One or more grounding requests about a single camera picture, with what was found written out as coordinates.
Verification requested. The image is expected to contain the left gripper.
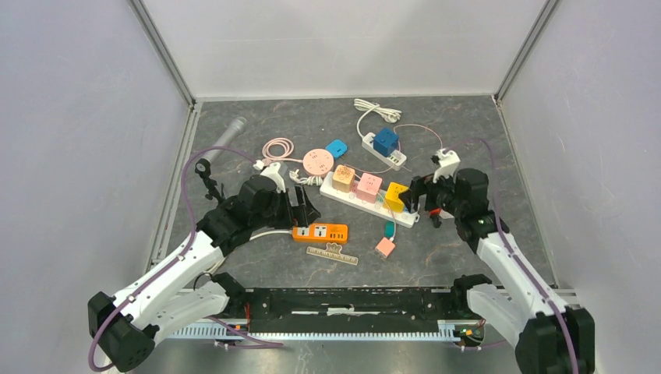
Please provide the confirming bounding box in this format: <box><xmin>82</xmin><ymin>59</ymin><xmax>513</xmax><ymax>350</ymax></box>
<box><xmin>251</xmin><ymin>182</ymin><xmax>320</xmax><ymax>230</ymax></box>

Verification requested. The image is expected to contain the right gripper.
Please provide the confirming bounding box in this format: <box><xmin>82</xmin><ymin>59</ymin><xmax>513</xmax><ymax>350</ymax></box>
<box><xmin>398</xmin><ymin>165</ymin><xmax>465</xmax><ymax>217</ymax></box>

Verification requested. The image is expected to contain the yellow cube socket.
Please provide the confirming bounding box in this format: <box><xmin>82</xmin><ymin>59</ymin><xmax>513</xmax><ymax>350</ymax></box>
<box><xmin>384</xmin><ymin>182</ymin><xmax>408</xmax><ymax>213</ymax></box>

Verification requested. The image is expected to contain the orange power strip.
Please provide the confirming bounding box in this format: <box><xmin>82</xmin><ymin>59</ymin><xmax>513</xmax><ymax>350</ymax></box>
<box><xmin>292</xmin><ymin>223</ymin><xmax>348</xmax><ymax>245</ymax></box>

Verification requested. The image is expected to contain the long white power strip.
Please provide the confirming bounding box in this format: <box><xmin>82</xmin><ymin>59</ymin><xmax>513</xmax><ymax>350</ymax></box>
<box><xmin>320</xmin><ymin>172</ymin><xmax>420</xmax><ymax>228</ymax></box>

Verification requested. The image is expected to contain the white power strip with USB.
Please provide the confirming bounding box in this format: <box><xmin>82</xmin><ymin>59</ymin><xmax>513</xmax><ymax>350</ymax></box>
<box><xmin>362</xmin><ymin>129</ymin><xmax>407</xmax><ymax>171</ymax></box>

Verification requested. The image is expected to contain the pink cube socket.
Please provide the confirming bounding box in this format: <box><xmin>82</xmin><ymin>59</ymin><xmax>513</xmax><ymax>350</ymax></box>
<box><xmin>355</xmin><ymin>173</ymin><xmax>383</xmax><ymax>203</ymax></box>

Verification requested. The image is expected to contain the pink cube charger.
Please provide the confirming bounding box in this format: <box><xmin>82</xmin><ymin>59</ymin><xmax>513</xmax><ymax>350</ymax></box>
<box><xmin>375</xmin><ymin>237</ymin><xmax>395</xmax><ymax>258</ymax></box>

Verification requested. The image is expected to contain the tan dragon cube socket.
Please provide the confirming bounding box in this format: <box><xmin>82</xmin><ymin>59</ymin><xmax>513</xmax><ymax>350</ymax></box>
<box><xmin>331</xmin><ymin>164</ymin><xmax>355</xmax><ymax>193</ymax></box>

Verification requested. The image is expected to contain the pink round socket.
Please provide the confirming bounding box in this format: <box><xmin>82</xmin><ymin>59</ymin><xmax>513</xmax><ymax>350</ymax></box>
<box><xmin>302</xmin><ymin>148</ymin><xmax>334</xmax><ymax>178</ymax></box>

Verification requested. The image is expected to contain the blue cube socket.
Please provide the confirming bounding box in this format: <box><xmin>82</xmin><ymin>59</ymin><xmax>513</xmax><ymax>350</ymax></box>
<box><xmin>373</xmin><ymin>128</ymin><xmax>399</xmax><ymax>157</ymax></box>

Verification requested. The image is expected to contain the blue adapter plug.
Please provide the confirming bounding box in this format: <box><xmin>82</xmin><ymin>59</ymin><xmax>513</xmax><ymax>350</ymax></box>
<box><xmin>325</xmin><ymin>139</ymin><xmax>348</xmax><ymax>160</ymax></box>

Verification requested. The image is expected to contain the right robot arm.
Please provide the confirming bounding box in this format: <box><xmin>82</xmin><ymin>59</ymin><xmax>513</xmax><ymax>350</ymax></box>
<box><xmin>400</xmin><ymin>148</ymin><xmax>596</xmax><ymax>373</ymax></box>

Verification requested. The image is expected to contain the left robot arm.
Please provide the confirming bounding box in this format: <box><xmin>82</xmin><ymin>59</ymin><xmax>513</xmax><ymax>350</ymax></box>
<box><xmin>87</xmin><ymin>146</ymin><xmax>321</xmax><ymax>372</ymax></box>

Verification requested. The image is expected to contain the red black small plug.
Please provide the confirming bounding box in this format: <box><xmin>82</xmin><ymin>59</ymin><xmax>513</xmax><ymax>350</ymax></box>
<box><xmin>429</xmin><ymin>208</ymin><xmax>442</xmax><ymax>228</ymax></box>

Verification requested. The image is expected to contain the teal small block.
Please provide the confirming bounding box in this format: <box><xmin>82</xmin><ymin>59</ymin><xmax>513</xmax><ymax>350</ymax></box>
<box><xmin>384</xmin><ymin>221</ymin><xmax>396</xmax><ymax>239</ymax></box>

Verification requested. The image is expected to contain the wooden comb ruler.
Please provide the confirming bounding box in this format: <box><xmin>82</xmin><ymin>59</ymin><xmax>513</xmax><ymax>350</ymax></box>
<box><xmin>306</xmin><ymin>243</ymin><xmax>359</xmax><ymax>266</ymax></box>

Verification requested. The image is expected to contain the silver microphone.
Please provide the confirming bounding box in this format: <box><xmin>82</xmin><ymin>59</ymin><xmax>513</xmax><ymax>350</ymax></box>
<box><xmin>196</xmin><ymin>116</ymin><xmax>247</xmax><ymax>172</ymax></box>

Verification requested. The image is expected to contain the white bundled plug cable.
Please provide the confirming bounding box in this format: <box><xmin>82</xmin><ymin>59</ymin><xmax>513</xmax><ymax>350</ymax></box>
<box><xmin>288</xmin><ymin>170</ymin><xmax>324</xmax><ymax>188</ymax></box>

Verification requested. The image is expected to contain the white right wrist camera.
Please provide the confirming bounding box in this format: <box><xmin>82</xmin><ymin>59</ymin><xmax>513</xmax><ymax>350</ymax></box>
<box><xmin>431</xmin><ymin>148</ymin><xmax>461</xmax><ymax>183</ymax></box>

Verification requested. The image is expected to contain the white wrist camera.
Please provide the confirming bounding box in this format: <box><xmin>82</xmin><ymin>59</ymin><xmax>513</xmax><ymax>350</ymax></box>
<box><xmin>431</xmin><ymin>148</ymin><xmax>461</xmax><ymax>183</ymax></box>
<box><xmin>253</xmin><ymin>160</ymin><xmax>288</xmax><ymax>192</ymax></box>

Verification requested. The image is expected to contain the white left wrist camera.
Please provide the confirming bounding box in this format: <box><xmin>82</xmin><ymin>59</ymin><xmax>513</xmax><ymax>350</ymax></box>
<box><xmin>253</xmin><ymin>160</ymin><xmax>288</xmax><ymax>192</ymax></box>

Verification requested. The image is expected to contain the pink coiled socket cable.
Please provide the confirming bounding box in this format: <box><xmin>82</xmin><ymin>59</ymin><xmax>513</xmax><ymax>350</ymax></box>
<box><xmin>253</xmin><ymin>137</ymin><xmax>306</xmax><ymax>169</ymax></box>

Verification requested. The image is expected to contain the white coiled cable top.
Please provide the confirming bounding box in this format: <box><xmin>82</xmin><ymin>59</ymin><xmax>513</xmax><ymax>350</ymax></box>
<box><xmin>353</xmin><ymin>98</ymin><xmax>403</xmax><ymax>136</ymax></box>

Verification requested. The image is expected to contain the white coiled cable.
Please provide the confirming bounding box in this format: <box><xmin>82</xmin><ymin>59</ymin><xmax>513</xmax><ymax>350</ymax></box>
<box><xmin>353</xmin><ymin>98</ymin><xmax>403</xmax><ymax>136</ymax></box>
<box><xmin>206</xmin><ymin>229</ymin><xmax>293</xmax><ymax>274</ymax></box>

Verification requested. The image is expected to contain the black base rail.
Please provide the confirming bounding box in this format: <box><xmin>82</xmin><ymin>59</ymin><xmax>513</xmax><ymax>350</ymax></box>
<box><xmin>216</xmin><ymin>287</ymin><xmax>481</xmax><ymax>333</ymax></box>

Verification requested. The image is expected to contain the white coiled cable left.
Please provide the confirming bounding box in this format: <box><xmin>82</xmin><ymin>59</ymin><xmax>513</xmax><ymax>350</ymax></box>
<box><xmin>206</xmin><ymin>229</ymin><xmax>293</xmax><ymax>274</ymax></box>

